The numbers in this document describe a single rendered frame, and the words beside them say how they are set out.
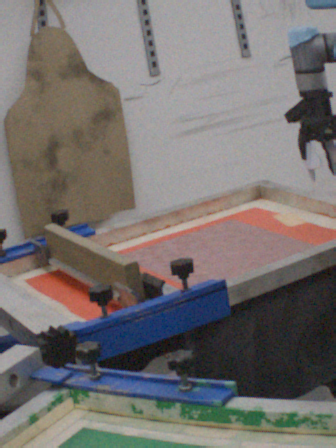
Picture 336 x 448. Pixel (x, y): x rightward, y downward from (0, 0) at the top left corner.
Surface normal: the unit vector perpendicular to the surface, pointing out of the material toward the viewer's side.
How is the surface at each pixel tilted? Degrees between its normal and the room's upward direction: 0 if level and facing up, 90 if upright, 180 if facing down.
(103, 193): 91
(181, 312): 90
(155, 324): 90
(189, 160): 90
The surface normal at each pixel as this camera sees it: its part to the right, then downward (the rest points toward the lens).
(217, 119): 0.48, 0.17
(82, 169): -0.04, 0.29
